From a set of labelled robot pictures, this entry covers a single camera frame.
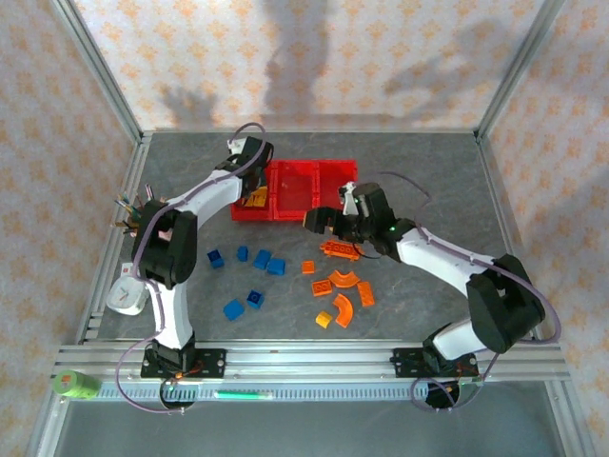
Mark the long orange lego plate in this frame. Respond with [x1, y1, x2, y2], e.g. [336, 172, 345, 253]
[320, 240, 365, 262]

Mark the pink cup with pencils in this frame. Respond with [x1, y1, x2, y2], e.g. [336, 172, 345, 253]
[115, 198, 144, 221]

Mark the white round clock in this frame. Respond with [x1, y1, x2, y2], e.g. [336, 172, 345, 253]
[107, 275, 147, 316]

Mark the green tape roll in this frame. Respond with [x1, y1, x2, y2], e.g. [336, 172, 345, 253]
[52, 368, 102, 401]

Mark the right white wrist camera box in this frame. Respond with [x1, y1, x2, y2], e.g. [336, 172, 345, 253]
[338, 181, 359, 216]

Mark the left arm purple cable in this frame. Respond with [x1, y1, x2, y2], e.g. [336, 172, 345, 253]
[115, 122, 267, 416]

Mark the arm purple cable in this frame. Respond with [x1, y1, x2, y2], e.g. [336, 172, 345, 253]
[378, 170, 562, 414]
[115, 122, 267, 416]

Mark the aluminium cross rail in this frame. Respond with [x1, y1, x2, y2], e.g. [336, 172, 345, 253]
[142, 127, 480, 137]

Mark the aluminium side rail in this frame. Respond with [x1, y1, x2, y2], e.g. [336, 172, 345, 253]
[75, 132, 153, 345]
[474, 132, 546, 344]

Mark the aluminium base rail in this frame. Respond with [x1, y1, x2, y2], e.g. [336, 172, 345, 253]
[51, 343, 572, 382]

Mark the right black mount plate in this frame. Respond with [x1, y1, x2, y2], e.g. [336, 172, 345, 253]
[392, 348, 480, 380]

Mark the black mount plate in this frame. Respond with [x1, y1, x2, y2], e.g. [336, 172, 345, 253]
[141, 348, 227, 380]
[392, 348, 480, 380]

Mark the grey slotted cable duct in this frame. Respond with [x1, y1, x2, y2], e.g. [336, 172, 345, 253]
[94, 383, 482, 404]

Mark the left black mount plate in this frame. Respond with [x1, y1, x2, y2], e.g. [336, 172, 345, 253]
[141, 348, 227, 380]

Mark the aluminium frame post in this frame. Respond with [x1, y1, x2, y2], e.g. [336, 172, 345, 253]
[473, 0, 570, 142]
[49, 0, 147, 144]

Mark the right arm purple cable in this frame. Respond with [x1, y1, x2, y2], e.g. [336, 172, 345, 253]
[378, 170, 562, 414]

